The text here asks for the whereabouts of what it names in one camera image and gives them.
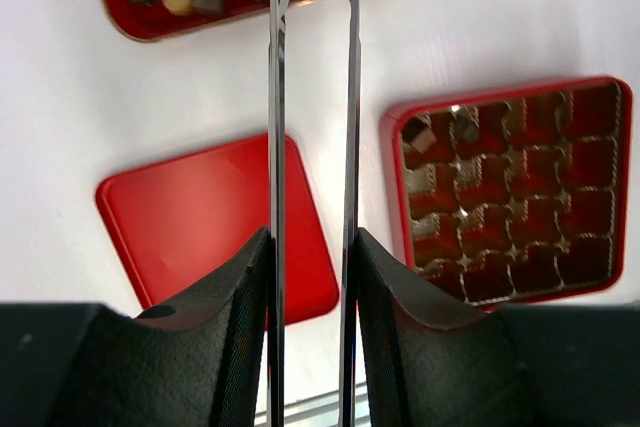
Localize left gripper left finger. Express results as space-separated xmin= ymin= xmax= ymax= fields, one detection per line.
xmin=1 ymin=229 xmax=270 ymax=426

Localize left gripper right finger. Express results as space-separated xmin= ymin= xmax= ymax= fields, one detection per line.
xmin=355 ymin=230 xmax=639 ymax=426

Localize brown rectangular chocolate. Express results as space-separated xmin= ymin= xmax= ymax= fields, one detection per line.
xmin=401 ymin=122 xmax=437 ymax=153

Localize metal tweezers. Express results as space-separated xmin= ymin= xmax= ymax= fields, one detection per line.
xmin=267 ymin=0 xmax=357 ymax=426

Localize red compartment chocolate box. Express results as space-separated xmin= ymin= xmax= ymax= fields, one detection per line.
xmin=379 ymin=76 xmax=634 ymax=309

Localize brown cube chocolate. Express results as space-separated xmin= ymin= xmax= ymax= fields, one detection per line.
xmin=192 ymin=0 xmax=225 ymax=16

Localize red box lid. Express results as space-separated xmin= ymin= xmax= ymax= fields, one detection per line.
xmin=95 ymin=134 xmax=339 ymax=324

